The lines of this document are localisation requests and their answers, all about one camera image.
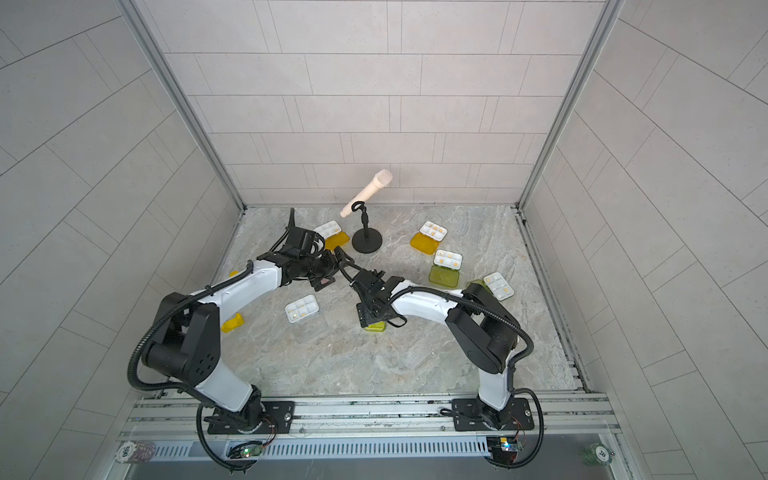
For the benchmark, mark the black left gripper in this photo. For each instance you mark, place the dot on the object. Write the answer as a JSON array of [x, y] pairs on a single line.
[[331, 266]]

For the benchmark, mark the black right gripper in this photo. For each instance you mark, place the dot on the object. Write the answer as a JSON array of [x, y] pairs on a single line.
[[365, 314]]

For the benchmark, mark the green pillbox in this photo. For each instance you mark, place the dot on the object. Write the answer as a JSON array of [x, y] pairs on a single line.
[[445, 270], [496, 285], [376, 327]]

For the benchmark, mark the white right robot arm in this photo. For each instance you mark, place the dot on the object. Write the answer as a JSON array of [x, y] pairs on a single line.
[[489, 336]]

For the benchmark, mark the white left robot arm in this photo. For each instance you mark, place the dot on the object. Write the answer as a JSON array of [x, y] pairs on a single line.
[[181, 350]]

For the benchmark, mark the black microphone stand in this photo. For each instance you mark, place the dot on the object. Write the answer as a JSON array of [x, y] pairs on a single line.
[[366, 240]]

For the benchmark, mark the clear pillbox white tray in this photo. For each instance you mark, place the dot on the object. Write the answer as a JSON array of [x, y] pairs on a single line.
[[305, 318]]

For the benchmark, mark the yellow pillbox far right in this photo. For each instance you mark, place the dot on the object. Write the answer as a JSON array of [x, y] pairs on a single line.
[[428, 238]]

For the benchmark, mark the beige microphone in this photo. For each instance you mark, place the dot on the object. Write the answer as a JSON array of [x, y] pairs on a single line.
[[381, 180]]

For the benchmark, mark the yellow pillbox left edge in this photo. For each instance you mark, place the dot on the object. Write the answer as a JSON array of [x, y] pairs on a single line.
[[233, 323]]

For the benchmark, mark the right green circuit board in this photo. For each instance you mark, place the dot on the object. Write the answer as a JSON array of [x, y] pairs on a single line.
[[503, 449]]

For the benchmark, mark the green circuit board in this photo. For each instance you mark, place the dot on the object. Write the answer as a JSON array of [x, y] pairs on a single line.
[[503, 449], [246, 450]]

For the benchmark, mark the left green circuit board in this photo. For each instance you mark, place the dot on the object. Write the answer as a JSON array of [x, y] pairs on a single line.
[[246, 450]]

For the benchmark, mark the left round marker disc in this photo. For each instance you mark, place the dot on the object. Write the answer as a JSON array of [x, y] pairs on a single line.
[[128, 453]]

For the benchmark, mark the round marker disc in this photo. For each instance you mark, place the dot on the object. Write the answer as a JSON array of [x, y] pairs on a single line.
[[598, 454], [128, 453]]

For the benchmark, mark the right round marker disc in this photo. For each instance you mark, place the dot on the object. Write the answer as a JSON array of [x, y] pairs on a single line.
[[598, 454]]

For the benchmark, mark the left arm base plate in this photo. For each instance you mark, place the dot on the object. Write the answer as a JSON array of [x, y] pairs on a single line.
[[264, 417]]

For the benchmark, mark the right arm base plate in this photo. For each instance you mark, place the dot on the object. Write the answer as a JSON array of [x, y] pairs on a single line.
[[471, 414]]

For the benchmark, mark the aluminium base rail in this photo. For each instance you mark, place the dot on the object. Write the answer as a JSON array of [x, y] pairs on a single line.
[[554, 412]]

